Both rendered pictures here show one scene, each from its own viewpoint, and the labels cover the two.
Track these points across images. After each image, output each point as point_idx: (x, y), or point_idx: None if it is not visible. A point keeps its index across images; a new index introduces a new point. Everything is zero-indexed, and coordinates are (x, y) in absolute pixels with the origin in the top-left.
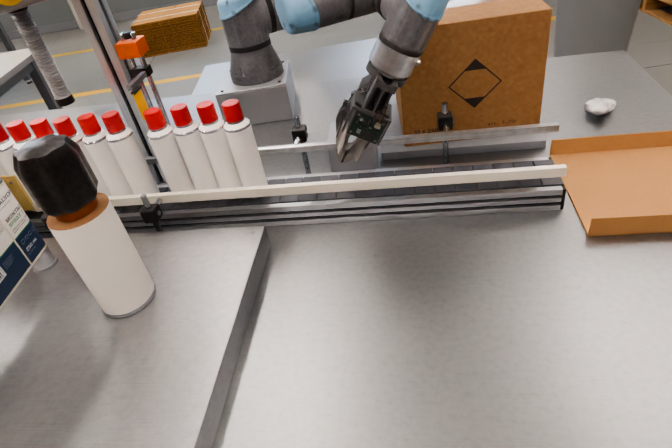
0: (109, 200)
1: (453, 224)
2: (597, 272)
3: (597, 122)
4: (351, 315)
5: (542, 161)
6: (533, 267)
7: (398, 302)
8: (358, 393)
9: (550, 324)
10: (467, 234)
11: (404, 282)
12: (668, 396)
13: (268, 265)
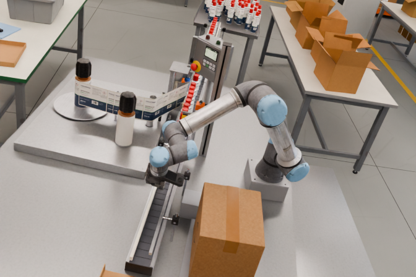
0: (128, 117)
1: (131, 231)
2: (83, 263)
3: None
4: (98, 193)
5: (149, 263)
6: (95, 246)
7: (98, 206)
8: (69, 190)
9: (68, 239)
10: (123, 234)
11: (106, 209)
12: (29, 254)
13: (132, 178)
